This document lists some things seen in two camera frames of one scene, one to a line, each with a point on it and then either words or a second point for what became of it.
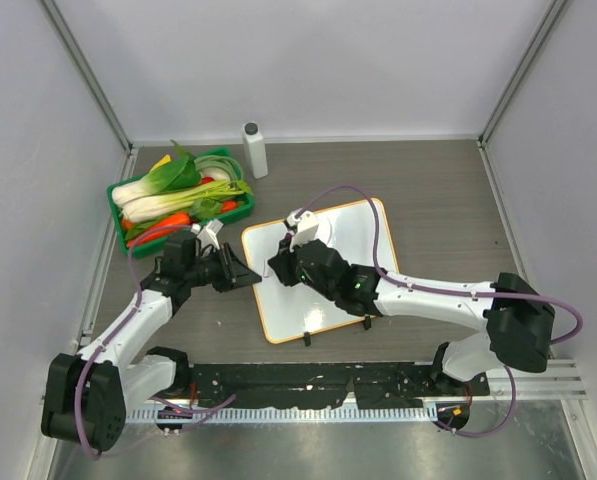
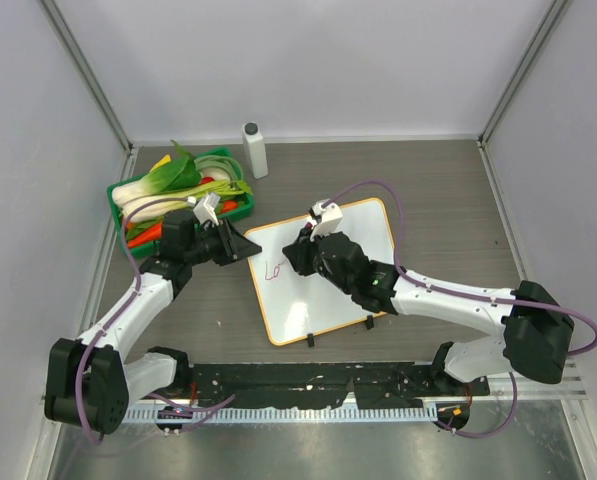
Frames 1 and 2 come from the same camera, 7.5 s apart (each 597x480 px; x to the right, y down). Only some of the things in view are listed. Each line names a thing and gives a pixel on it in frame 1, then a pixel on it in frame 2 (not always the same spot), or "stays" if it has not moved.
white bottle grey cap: [255, 149] stays
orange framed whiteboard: [296, 312] stays
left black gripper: [234, 273] -> [234, 246]
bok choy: [152, 196] stays
